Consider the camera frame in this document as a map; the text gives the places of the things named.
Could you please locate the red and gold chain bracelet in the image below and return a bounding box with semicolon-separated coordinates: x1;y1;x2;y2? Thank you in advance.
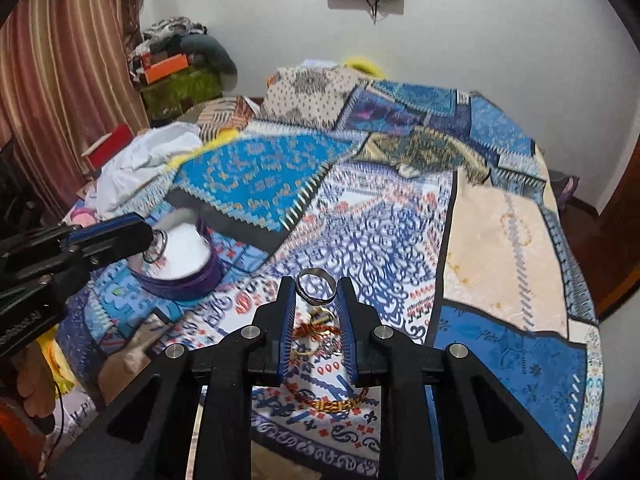
284;384;372;415

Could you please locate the blue patchwork blanket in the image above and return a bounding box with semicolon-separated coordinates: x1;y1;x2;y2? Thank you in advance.
55;64;607;472

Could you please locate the black screen cable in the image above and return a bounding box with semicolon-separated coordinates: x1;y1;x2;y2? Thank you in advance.
364;0;390;25

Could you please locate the wooden door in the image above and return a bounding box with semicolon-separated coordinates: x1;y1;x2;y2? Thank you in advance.
594;125;640;322

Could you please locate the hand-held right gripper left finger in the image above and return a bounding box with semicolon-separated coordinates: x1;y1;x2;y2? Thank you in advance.
50;276;296;480

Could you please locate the pink cloth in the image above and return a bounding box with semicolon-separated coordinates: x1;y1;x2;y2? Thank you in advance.
69;204;102;229

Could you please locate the silver bangle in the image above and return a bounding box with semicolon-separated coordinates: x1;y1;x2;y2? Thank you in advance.
142;229;169;264
295;268;337;307

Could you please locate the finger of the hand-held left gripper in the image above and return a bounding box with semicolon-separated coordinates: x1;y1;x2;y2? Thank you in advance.
0;212;157;311

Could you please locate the purple cloth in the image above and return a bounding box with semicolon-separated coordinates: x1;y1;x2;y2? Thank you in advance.
549;172;581;207

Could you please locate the gold bangle with red thread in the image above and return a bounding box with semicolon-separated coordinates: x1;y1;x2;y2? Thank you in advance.
291;309;347;359

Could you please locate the purple round jewelry box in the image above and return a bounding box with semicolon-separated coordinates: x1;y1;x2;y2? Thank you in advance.
127;209;226;302

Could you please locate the striped brown curtain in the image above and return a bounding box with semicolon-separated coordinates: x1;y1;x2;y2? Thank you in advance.
0;0;152;198

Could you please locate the green patterned cloth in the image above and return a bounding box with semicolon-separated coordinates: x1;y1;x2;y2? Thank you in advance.
139;67;224;122

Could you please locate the orange box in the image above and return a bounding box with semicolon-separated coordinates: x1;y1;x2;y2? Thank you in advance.
142;54;192;84

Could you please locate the white cloth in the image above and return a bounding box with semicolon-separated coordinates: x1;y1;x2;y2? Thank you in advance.
96;124;205;214

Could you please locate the yellow fluffy item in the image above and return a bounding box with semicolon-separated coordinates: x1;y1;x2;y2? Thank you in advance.
346;55;385;77

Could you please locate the red box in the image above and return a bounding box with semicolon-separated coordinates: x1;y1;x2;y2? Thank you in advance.
81;124;135;170

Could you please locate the pile of clothes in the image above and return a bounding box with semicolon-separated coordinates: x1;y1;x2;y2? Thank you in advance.
128;17;239;87

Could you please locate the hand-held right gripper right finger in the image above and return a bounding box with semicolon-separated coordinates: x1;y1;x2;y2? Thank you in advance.
335;277;577;480

